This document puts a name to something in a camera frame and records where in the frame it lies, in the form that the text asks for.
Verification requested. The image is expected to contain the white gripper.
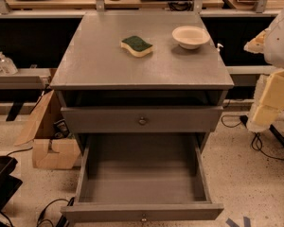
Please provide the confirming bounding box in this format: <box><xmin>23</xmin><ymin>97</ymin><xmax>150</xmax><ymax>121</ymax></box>
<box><xmin>243</xmin><ymin>30</ymin><xmax>284</xmax><ymax>132</ymax></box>

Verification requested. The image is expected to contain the green and yellow sponge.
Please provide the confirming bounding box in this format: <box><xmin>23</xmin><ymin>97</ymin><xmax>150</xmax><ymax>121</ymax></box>
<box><xmin>120</xmin><ymin>36</ymin><xmax>152</xmax><ymax>58</ymax></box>

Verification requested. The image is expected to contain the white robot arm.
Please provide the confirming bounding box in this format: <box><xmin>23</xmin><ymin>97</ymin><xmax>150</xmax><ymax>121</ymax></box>
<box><xmin>244</xmin><ymin>9</ymin><xmax>284</xmax><ymax>132</ymax></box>

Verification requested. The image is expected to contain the grey drawer cabinet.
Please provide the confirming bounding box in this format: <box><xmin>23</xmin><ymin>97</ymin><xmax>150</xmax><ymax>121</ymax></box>
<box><xmin>51</xmin><ymin>10</ymin><xmax>233</xmax><ymax>147</ymax></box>

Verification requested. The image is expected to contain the open grey middle drawer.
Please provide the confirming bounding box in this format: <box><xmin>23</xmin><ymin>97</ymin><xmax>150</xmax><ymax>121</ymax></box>
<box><xmin>62</xmin><ymin>133</ymin><xmax>223</xmax><ymax>223</ymax></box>

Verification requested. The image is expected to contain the small white pump dispenser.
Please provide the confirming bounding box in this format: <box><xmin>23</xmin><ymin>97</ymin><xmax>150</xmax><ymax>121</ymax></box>
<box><xmin>216</xmin><ymin>43</ymin><xmax>223</xmax><ymax>52</ymax></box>

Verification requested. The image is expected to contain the white ceramic bowl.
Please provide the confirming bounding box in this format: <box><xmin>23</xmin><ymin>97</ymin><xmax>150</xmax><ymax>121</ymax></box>
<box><xmin>172</xmin><ymin>26</ymin><xmax>210</xmax><ymax>49</ymax></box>

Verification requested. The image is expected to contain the brown cardboard box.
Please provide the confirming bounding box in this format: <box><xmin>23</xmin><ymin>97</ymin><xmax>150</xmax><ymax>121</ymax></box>
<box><xmin>14</xmin><ymin>91</ymin><xmax>80</xmax><ymax>169</ymax></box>

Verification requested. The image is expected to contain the clear sanitizer bottle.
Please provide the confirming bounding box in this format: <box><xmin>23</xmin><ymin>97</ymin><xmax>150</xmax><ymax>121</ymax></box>
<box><xmin>0</xmin><ymin>52</ymin><xmax>18</xmax><ymax>75</ymax></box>

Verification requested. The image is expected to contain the black plastic bin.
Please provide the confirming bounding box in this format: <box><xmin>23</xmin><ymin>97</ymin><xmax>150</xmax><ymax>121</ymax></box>
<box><xmin>0</xmin><ymin>156</ymin><xmax>23</xmax><ymax>211</ymax></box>

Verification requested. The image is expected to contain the black floor cable right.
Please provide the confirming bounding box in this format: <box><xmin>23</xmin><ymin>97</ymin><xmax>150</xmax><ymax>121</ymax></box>
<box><xmin>220</xmin><ymin>113</ymin><xmax>284</xmax><ymax>163</ymax></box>

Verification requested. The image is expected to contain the black floor cable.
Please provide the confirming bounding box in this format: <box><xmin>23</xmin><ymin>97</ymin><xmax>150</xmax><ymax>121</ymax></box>
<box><xmin>220</xmin><ymin>113</ymin><xmax>284</xmax><ymax>163</ymax></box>
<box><xmin>36</xmin><ymin>196</ymin><xmax>76</xmax><ymax>227</ymax></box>

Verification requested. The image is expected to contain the black floor cable left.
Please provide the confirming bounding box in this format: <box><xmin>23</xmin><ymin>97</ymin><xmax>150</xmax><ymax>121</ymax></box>
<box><xmin>36</xmin><ymin>196</ymin><xmax>76</xmax><ymax>227</ymax></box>

